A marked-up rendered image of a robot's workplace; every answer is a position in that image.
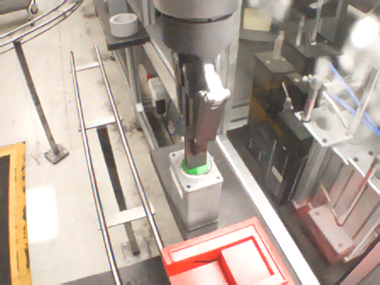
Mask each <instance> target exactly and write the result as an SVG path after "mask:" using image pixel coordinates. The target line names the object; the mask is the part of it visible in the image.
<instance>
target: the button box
mask: <svg viewBox="0 0 380 285"><path fill-rule="evenodd" d="M183 160H184V150H182V151H179V152H175V153H173V154H170V168H171V180H172V192H173V195H172V198H173V200H174V203H175V205H176V208H177V211H178V213H179V215H180V217H181V219H182V223H183V225H184V227H185V230H186V231H187V232H190V231H192V230H195V229H198V228H200V227H203V226H207V225H209V224H212V223H215V222H217V221H218V220H219V218H218V215H219V206H220V198H221V184H222V182H223V178H222V176H221V173H220V172H219V171H218V169H217V167H216V166H215V163H214V161H213V160H212V158H211V157H210V155H209V153H208V156H207V160H208V162H209V169H208V170H207V171H206V172H205V173H203V174H200V175H191V174H188V173H186V171H184V170H183V169H182V161H183Z"/></svg>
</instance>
